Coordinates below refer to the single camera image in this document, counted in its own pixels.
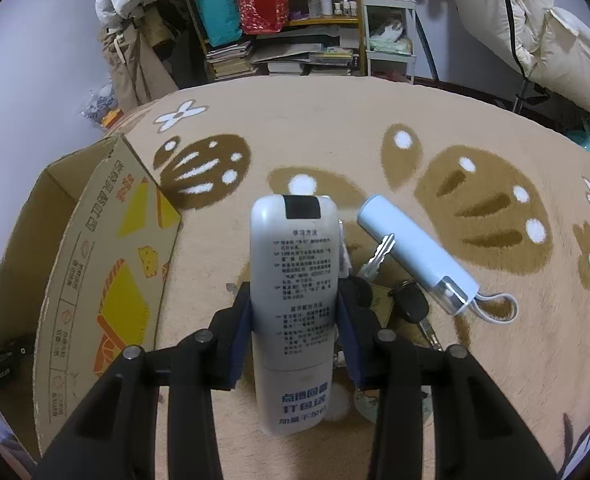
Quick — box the cream hanging duvet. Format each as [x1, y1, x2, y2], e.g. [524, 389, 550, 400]
[455, 0, 590, 113]

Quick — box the red patterned gift bag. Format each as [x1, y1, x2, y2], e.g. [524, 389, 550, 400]
[237, 0, 289, 36]

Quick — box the brown cardboard box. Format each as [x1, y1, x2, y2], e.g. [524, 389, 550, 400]
[0, 136, 181, 458]

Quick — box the white utility cart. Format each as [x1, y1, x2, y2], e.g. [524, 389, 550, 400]
[361, 0, 417, 84]

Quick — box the white remote control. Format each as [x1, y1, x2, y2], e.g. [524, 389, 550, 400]
[249, 194, 341, 436]

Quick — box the silver key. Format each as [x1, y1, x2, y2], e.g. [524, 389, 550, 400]
[357, 233, 396, 283]

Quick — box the snack bag by wall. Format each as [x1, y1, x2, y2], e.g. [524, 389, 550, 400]
[81, 82, 124, 130]

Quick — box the beige coat on rack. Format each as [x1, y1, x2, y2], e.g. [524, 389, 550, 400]
[98, 6, 178, 113]

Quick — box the black car key fob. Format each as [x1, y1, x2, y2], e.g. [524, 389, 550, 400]
[388, 281, 429, 324]

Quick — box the stack of books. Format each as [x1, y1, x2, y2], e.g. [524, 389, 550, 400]
[205, 40, 257, 81]

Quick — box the light blue power bank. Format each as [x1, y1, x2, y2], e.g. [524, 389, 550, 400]
[357, 195, 519, 325]

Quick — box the teal storage bag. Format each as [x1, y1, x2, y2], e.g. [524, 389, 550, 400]
[193, 0, 242, 48]

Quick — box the wooden bookshelf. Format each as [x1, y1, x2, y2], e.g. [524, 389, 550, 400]
[188, 0, 365, 81]

